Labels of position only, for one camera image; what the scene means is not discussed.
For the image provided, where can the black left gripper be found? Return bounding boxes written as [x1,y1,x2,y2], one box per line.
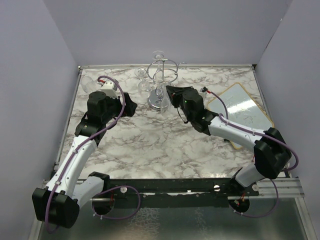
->
[102,92,138,124]

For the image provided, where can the clear wine glass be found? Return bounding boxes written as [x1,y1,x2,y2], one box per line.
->
[152,50,165,74]
[80,76,100,95]
[135,67,151,93]
[155,84,172,114]

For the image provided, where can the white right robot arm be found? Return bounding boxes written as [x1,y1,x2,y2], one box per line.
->
[165,85,293,196]

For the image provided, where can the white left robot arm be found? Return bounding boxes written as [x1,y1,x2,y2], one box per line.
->
[32,91,137,229]

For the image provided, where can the chrome wine glass rack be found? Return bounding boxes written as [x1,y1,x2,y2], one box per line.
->
[147,58,186,111]

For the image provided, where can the small wood-framed whiteboard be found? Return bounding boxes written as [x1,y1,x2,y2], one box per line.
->
[206,82,275,150]

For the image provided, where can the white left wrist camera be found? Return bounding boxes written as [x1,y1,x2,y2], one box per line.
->
[100,81,118,99]

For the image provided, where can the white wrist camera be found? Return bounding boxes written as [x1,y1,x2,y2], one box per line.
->
[198,87,208,100]
[100,81,118,99]

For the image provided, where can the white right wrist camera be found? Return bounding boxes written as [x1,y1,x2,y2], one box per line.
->
[198,87,208,100]

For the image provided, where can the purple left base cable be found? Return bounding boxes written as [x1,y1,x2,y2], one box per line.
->
[91,185,142,221]

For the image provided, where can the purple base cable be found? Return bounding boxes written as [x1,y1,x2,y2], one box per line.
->
[232,179,280,219]
[91,185,142,221]

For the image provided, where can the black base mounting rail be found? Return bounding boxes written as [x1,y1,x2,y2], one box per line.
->
[90,177,260,209]

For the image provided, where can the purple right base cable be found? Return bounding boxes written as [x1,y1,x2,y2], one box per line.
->
[232,179,280,219]

